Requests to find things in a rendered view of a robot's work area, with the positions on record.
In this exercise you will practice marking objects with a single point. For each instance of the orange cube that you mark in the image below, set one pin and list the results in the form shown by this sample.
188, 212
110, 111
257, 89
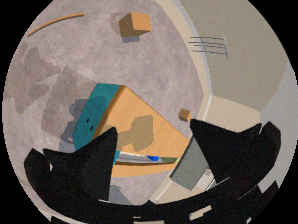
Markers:
135, 24

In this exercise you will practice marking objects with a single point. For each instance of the small blue block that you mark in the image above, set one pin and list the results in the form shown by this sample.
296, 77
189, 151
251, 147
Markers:
155, 158

